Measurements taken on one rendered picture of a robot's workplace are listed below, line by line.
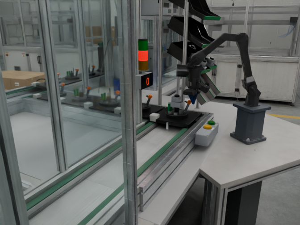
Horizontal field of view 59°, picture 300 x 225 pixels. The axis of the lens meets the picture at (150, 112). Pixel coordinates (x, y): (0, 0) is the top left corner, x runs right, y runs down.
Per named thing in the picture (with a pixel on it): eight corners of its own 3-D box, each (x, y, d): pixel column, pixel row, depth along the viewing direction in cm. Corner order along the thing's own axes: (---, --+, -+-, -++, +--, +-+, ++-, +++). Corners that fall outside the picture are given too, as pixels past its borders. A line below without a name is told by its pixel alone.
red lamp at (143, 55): (149, 60, 138) (149, 50, 137) (144, 60, 134) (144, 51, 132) (141, 59, 140) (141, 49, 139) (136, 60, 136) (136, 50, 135)
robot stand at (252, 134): (266, 140, 151) (272, 106, 145) (247, 145, 145) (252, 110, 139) (247, 131, 163) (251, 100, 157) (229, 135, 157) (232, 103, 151)
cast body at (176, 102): (183, 106, 157) (183, 94, 155) (180, 108, 154) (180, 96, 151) (169, 104, 161) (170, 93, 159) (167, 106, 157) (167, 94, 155)
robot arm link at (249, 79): (244, 31, 139) (232, 34, 141) (247, 31, 133) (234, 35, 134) (254, 88, 148) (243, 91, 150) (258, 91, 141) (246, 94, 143)
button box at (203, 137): (218, 132, 151) (218, 122, 149) (207, 147, 134) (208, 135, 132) (206, 130, 155) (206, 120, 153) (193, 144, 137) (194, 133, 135)
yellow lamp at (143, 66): (149, 69, 140) (149, 60, 138) (144, 70, 136) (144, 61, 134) (141, 68, 142) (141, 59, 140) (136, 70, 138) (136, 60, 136)
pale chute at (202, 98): (210, 101, 181) (214, 97, 178) (201, 105, 171) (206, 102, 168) (186, 68, 186) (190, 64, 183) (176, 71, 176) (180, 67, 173)
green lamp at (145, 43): (149, 50, 137) (149, 40, 135) (144, 51, 132) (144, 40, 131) (141, 49, 139) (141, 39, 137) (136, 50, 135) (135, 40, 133)
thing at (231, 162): (347, 147, 148) (348, 143, 147) (220, 190, 111) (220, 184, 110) (251, 112, 208) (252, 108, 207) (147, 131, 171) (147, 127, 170)
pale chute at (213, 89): (216, 96, 193) (220, 92, 190) (207, 100, 184) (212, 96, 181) (193, 66, 199) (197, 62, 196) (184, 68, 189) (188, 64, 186)
